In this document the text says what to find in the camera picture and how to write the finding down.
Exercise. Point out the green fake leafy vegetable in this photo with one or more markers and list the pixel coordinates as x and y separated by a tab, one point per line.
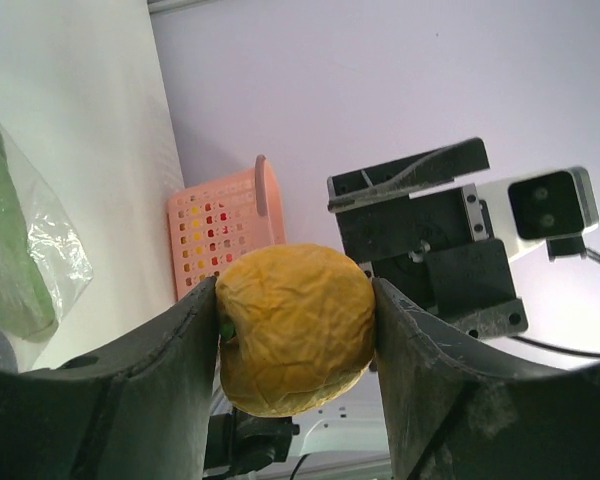
26	309

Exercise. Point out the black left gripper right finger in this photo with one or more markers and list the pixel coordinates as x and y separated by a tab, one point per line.
456	408

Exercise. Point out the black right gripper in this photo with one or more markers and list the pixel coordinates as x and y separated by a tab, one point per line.
403	222

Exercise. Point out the pink plastic basket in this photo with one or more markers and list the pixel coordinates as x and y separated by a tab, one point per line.
214	223

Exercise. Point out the clear zip top bag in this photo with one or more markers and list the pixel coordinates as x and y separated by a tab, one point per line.
54	243

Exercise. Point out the wrinkled yellow fake fruit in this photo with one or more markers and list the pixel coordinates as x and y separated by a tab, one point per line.
297	328

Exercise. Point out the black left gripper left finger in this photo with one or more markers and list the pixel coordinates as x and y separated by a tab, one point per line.
135	408

